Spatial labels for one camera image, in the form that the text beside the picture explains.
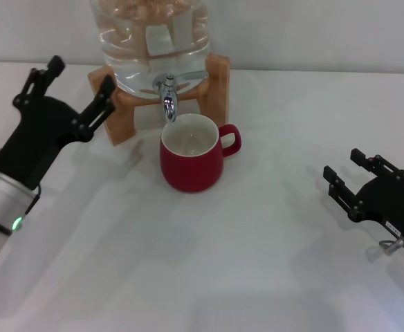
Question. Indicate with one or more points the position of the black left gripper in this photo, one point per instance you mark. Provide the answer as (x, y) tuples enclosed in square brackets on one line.
[(39, 138)]

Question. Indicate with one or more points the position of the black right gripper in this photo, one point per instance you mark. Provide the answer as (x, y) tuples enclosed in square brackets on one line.
[(392, 207)]

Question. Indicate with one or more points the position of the chrome faucet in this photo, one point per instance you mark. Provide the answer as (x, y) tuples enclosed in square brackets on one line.
[(169, 103)]

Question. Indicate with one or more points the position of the red ceramic cup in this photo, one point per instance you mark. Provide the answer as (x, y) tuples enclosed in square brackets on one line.
[(191, 169)]

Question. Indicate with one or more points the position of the wooden dispenser stand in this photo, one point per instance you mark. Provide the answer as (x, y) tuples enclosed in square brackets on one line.
[(119, 124)]

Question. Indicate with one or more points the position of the silver metal connector plug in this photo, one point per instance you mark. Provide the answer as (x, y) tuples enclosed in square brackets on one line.
[(395, 245)]

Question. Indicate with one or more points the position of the glass water dispenser jar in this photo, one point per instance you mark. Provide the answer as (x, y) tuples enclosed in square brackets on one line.
[(133, 52)]

